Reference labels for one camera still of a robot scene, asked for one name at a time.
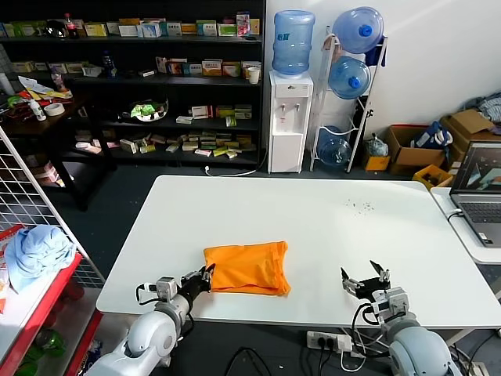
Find black shelving unit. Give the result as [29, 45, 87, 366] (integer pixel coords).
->
[0, 0, 268, 170]

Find blue water jug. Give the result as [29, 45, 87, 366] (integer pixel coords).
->
[317, 125, 353, 170]
[272, 10, 316, 78]
[327, 55, 373, 100]
[333, 6, 386, 55]

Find red white snack bag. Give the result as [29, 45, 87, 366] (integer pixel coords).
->
[0, 225, 27, 255]

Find blue plastic bottle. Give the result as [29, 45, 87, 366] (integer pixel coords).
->
[102, 50, 117, 78]

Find orange t-shirt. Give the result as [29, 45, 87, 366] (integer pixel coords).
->
[203, 240, 293, 297]

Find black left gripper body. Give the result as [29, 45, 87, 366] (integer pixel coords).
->
[180, 277, 211, 310]

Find black floor cable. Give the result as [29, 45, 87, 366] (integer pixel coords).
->
[225, 346, 273, 376]

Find open cardboard box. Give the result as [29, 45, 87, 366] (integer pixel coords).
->
[385, 124, 449, 176]

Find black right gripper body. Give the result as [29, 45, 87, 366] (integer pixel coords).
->
[355, 277, 392, 302]

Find blue white medicine box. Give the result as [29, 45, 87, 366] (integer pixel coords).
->
[139, 20, 164, 39]

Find shiny black bowl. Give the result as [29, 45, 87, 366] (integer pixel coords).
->
[46, 19, 70, 38]

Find white water dispenser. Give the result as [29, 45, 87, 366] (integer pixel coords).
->
[268, 70, 315, 174]

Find white wire grid panel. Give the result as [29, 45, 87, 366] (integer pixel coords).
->
[0, 124, 106, 289]

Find light blue cloth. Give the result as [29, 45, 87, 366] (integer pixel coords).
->
[5, 225, 78, 294]

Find white floor cable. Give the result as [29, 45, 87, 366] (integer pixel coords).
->
[204, 146, 271, 176]

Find dark wooden table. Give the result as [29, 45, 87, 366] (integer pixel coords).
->
[0, 93, 118, 212]

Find orange cardboard box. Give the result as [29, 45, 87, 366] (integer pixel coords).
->
[362, 154, 392, 172]

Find yellow white medicine box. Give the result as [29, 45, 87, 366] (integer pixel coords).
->
[85, 22, 110, 38]
[202, 59, 224, 77]

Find white side table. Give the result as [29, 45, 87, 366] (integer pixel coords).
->
[430, 186, 501, 266]

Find pile of grey-blue clothes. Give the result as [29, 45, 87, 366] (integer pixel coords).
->
[463, 92, 501, 138]

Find glass bowl with green packets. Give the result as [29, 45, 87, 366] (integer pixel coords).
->
[119, 97, 170, 123]

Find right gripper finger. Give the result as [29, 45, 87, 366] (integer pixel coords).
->
[340, 267, 364, 295]
[369, 259, 391, 284]

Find black hanging tool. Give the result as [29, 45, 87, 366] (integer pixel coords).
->
[362, 96, 376, 138]

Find red white shelf cart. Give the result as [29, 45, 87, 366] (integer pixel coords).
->
[0, 234, 132, 376]

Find cola bottle red cap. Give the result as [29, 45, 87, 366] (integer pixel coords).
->
[64, 13, 81, 39]

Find blue white bag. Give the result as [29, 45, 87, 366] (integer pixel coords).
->
[414, 121, 454, 150]

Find white metal jug rack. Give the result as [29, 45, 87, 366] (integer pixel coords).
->
[310, 25, 389, 173]

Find closed cardboard box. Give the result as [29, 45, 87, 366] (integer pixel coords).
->
[441, 109, 497, 144]

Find green plastic bottle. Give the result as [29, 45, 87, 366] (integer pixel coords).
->
[34, 328, 67, 358]

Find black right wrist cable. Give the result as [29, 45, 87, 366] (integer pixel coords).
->
[351, 301, 379, 332]

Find white power strip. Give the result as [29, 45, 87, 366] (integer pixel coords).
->
[306, 331, 353, 351]

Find scattered dark crumbs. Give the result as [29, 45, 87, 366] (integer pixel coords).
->
[344, 198, 376, 215]

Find grey plastic bag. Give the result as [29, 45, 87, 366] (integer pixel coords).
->
[366, 135, 391, 157]

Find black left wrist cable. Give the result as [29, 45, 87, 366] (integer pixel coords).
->
[135, 282, 160, 306]

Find grey laptop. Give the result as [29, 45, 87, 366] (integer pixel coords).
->
[449, 141, 501, 248]

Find small yellow box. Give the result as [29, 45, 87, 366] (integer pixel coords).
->
[413, 164, 455, 191]

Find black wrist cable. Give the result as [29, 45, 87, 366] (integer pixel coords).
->
[135, 282, 160, 306]
[351, 301, 379, 332]

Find colourful paper stack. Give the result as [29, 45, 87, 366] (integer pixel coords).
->
[17, 76, 75, 105]

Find tall pink box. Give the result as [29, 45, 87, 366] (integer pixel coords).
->
[236, 11, 251, 38]

